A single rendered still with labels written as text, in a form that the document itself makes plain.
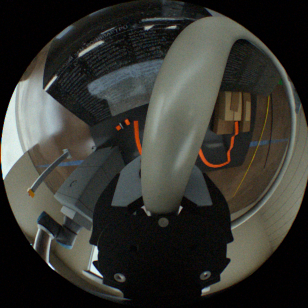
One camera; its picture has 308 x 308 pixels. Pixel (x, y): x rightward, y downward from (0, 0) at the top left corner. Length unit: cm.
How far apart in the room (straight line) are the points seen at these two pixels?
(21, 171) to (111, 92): 653
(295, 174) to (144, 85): 522
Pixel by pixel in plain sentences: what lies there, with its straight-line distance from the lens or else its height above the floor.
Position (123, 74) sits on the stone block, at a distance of 31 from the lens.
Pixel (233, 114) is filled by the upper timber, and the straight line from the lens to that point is 109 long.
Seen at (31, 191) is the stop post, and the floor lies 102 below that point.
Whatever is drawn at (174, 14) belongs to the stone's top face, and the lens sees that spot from 31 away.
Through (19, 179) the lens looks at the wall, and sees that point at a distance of 669.
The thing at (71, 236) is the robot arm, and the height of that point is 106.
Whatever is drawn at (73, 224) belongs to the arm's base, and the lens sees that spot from 87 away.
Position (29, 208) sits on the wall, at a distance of 698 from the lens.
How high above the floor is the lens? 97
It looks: 59 degrees down
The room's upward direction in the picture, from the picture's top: 177 degrees counter-clockwise
